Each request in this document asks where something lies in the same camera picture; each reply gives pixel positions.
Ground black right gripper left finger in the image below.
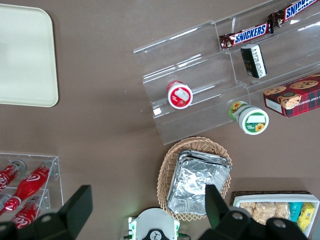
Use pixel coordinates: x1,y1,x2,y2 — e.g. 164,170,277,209
0,184,94,240

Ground white rectangular snack container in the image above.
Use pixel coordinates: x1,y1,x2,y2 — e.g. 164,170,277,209
233,194,320,239

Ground clear acrylic step riser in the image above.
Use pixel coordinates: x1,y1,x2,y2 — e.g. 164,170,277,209
132,19,251,146
214,0,320,106

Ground black white small box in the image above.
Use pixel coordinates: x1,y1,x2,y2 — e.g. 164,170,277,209
240,43,268,80

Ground green sunflower lid cup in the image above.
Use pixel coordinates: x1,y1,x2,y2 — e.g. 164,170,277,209
228,100,270,136

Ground stacked aluminium foil trays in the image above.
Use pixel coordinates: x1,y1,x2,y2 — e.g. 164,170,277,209
166,149,233,217

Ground light wicker oval basket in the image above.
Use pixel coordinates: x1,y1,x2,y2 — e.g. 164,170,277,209
156,135,234,222

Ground clear acrylic bottle rack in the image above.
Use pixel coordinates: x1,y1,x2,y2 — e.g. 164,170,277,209
0,152,65,226

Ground Snickers chocolate bar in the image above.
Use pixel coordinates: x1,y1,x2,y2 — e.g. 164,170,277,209
267,0,320,28
218,21,275,51

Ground red tartan cookie box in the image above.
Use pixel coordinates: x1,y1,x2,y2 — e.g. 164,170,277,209
262,72,320,119

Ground red strawberry lid cup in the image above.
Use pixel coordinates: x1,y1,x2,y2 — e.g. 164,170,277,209
166,80,194,110

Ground rice cracker packet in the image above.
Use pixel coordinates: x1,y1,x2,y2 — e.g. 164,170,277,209
239,201,256,216
254,201,276,226
274,201,291,221

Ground red cola bottle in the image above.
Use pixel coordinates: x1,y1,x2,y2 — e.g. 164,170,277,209
4,160,55,212
0,159,28,193
10,195,49,230

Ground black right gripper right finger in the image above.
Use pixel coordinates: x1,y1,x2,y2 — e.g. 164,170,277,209
199,184,310,240

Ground teal snack packet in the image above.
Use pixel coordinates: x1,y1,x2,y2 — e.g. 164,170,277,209
288,201,305,222

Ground yellow snack packet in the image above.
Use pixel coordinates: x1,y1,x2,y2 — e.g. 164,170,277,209
297,202,316,231

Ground beige plastic tray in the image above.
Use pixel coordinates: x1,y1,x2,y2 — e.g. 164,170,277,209
0,3,60,108

